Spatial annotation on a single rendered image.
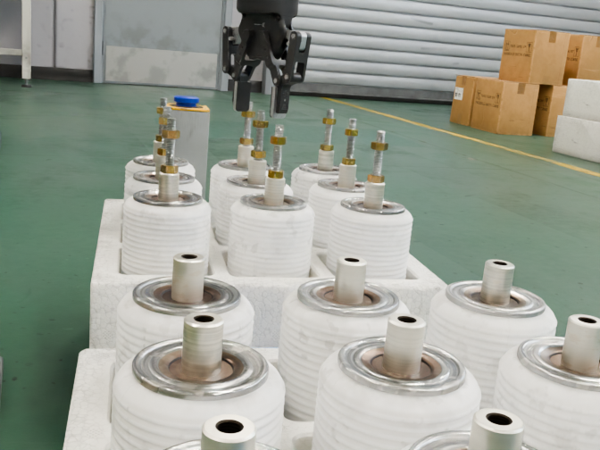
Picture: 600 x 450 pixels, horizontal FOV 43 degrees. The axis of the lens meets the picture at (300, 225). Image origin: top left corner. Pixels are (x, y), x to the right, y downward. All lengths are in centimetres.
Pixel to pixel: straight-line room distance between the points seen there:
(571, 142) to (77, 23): 354
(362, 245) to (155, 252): 23
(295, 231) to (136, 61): 506
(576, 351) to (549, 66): 422
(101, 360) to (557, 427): 34
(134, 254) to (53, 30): 502
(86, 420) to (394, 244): 45
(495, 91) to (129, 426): 426
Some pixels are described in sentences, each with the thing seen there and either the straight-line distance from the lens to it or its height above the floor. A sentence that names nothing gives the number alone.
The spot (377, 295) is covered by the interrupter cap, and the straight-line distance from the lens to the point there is 57.
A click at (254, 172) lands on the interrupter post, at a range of 96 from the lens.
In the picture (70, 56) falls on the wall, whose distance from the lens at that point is 582.
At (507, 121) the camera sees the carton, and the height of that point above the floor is 7.
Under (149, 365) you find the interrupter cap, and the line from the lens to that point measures 43.
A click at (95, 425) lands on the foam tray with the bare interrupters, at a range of 53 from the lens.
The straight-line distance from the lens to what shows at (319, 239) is 98.
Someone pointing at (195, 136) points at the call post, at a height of 27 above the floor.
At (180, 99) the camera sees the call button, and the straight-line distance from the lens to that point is 122.
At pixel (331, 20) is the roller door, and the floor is 60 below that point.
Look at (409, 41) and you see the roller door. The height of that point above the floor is 49.
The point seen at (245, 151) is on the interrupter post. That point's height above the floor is 27.
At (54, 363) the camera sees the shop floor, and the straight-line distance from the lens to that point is 105.
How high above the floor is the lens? 43
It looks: 14 degrees down
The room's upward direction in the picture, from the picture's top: 5 degrees clockwise
